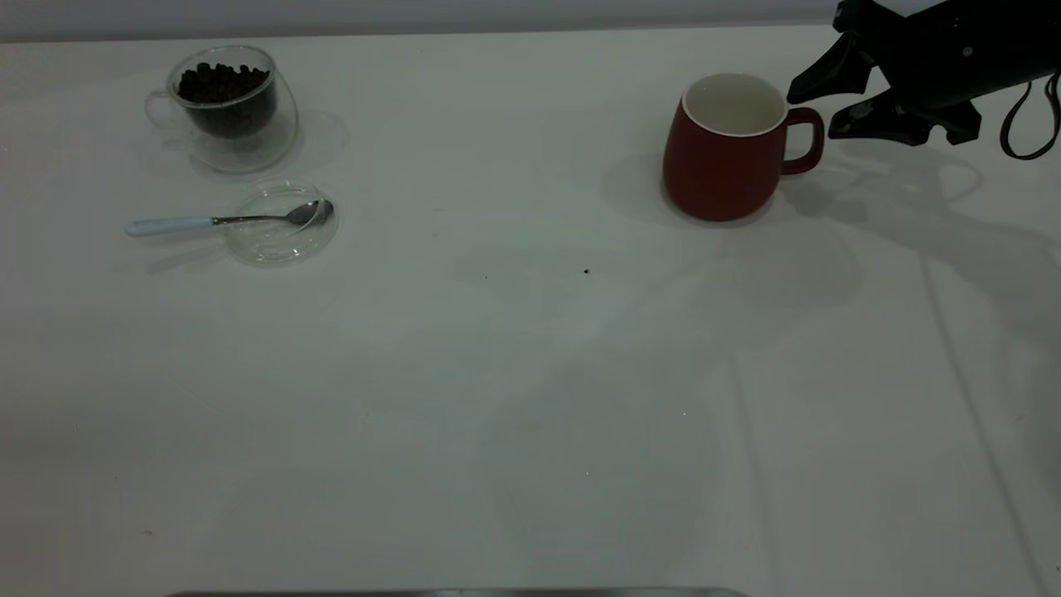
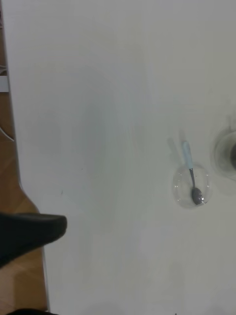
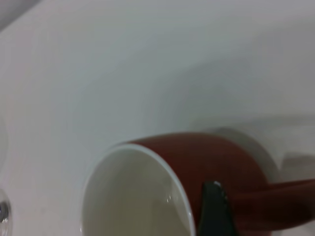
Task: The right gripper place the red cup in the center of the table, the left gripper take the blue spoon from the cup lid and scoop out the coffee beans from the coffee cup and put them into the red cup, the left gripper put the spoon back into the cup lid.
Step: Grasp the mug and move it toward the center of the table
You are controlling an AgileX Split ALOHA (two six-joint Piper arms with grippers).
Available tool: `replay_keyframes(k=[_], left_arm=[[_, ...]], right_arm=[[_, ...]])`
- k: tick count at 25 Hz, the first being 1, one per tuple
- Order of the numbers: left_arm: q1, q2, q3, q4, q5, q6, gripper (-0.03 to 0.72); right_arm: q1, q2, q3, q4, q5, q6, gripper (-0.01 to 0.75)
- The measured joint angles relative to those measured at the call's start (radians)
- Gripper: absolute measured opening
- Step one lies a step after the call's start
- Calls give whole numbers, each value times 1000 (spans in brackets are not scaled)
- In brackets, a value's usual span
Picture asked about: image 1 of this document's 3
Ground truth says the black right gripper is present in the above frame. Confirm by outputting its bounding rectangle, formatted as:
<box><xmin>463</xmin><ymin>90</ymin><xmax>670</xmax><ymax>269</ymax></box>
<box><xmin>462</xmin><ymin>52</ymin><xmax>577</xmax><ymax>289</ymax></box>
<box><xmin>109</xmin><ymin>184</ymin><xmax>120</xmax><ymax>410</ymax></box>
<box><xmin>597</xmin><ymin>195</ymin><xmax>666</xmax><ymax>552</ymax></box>
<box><xmin>787</xmin><ymin>0</ymin><xmax>1029</xmax><ymax>146</ymax></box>

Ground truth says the red ceramic mug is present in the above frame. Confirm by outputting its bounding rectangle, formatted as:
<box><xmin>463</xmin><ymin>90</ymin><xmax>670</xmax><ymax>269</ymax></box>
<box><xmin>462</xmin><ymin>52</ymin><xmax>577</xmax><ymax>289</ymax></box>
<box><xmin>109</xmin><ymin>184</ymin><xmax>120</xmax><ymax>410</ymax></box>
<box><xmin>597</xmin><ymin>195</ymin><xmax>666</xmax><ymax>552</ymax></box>
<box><xmin>661</xmin><ymin>73</ymin><xmax>826</xmax><ymax>223</ymax></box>

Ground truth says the spoon with pale blue handle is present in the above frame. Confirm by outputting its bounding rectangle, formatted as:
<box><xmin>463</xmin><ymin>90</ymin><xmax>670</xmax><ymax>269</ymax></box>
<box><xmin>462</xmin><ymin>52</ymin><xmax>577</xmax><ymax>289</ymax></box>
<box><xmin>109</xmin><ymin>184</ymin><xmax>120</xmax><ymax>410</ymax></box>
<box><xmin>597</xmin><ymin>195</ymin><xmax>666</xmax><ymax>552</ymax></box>
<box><xmin>124</xmin><ymin>199</ymin><xmax>334</xmax><ymax>239</ymax></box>

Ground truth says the dark coffee beans pile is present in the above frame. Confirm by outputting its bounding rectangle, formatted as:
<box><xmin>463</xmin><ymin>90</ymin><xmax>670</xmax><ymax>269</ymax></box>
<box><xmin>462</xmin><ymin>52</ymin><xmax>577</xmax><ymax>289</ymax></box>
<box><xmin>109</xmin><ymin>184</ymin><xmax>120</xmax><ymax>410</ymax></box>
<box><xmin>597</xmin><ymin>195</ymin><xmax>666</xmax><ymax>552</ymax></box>
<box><xmin>178</xmin><ymin>62</ymin><xmax>274</xmax><ymax>138</ymax></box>

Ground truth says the clear glass dish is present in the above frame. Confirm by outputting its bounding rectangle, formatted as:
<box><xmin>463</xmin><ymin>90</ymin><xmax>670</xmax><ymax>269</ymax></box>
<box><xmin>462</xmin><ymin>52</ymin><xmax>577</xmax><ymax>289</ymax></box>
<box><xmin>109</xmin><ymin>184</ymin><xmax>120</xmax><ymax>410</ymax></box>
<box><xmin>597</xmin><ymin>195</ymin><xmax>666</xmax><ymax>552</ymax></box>
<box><xmin>225</xmin><ymin>181</ymin><xmax>341</xmax><ymax>268</ymax></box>

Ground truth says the black cable loop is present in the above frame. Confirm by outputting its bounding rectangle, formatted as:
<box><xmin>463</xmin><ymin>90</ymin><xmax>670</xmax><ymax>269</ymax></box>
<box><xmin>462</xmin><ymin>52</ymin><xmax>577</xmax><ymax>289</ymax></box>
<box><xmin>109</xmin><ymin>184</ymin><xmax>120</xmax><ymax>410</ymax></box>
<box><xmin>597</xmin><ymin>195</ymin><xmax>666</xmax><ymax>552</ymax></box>
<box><xmin>1000</xmin><ymin>73</ymin><xmax>1061</xmax><ymax>160</ymax></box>

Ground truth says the clear double-wall glass cup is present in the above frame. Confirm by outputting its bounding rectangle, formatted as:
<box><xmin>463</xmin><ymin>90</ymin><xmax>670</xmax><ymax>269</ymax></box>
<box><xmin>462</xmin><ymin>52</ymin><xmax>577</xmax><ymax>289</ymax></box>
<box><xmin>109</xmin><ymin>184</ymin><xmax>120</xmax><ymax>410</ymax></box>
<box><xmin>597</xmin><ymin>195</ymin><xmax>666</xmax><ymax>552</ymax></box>
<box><xmin>145</xmin><ymin>46</ymin><xmax>299</xmax><ymax>175</ymax></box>

